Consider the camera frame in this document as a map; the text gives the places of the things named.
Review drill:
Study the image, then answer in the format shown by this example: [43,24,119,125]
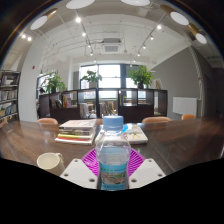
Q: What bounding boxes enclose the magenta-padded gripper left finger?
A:
[59,148,101,190]

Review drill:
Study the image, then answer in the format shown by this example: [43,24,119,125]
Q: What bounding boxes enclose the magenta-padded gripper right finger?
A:
[127,148,167,190]

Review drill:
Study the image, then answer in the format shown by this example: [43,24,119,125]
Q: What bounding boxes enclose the clear blue-capped water bottle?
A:
[94,115,132,192]

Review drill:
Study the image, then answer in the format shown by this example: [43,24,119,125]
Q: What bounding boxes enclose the cream ceramic cup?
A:
[36,152,66,177]

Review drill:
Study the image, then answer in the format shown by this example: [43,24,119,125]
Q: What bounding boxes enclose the flat white book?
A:
[94,123,149,145]

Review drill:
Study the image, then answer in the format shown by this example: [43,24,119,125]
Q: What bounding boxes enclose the stack of books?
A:
[54,119,98,146]

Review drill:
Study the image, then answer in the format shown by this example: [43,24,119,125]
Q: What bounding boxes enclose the orange chairs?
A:
[36,113,197,125]

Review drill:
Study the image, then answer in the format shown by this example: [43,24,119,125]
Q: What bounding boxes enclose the dark low shelf unit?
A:
[38,88,169,124]

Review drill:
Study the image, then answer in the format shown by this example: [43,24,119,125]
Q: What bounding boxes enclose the person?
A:
[38,86,47,101]

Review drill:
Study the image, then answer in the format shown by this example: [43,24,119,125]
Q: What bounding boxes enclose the bushy green potted plant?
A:
[43,71,67,94]

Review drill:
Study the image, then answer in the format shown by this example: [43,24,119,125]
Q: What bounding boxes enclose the small green potted plant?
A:
[81,69,103,89]

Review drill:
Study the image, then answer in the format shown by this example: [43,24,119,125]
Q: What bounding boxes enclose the tall green potted plant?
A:
[129,65,155,90]

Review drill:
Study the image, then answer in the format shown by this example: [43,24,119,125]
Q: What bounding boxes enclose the tall dark bookshelf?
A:
[0,69,22,124]

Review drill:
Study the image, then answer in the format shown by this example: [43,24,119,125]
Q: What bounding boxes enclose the ceiling air conditioner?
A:
[101,37,123,54]

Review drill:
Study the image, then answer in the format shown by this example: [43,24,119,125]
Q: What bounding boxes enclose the round ceiling lights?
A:
[29,0,208,45]

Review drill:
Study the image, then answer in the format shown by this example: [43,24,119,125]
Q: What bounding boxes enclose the white wall radiator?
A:
[172,96,198,117]

